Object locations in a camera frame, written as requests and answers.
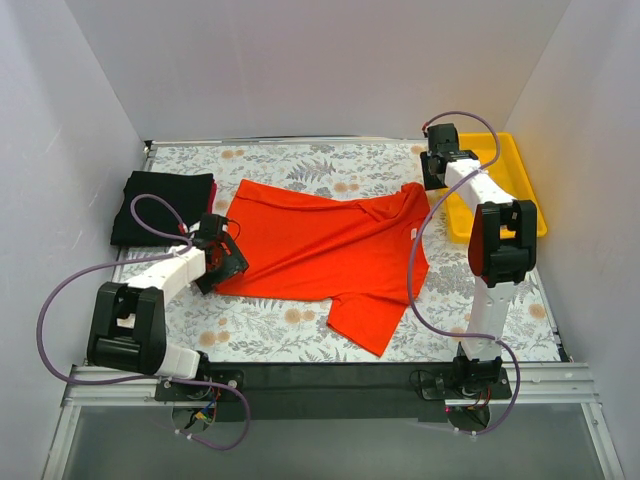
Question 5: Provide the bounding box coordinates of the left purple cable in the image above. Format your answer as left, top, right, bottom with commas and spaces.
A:
37, 193, 251, 451

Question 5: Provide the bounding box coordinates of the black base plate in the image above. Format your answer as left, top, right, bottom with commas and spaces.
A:
155, 360, 515, 430

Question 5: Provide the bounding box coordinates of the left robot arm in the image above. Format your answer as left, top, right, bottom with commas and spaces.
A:
87, 214, 249, 380

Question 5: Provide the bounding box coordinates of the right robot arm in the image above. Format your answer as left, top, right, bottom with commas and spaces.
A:
420, 123, 537, 395

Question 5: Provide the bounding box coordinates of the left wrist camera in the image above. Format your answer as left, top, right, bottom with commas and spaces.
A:
179, 222, 200, 236

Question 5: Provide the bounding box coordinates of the folded red t-shirt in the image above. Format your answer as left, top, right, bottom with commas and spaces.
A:
205, 180, 218, 214

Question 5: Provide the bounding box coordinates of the aluminium frame rail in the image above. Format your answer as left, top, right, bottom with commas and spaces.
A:
44, 362, 624, 479

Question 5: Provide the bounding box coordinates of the folded black t-shirt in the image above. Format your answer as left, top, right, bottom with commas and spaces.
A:
109, 170, 215, 247

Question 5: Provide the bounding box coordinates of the orange t-shirt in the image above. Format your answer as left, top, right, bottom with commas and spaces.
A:
215, 180, 430, 356

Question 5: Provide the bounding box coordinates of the yellow plastic bin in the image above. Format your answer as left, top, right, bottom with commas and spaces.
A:
444, 132, 548, 244

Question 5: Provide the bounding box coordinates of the floral patterned table mat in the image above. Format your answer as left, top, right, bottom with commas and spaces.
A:
146, 141, 561, 362

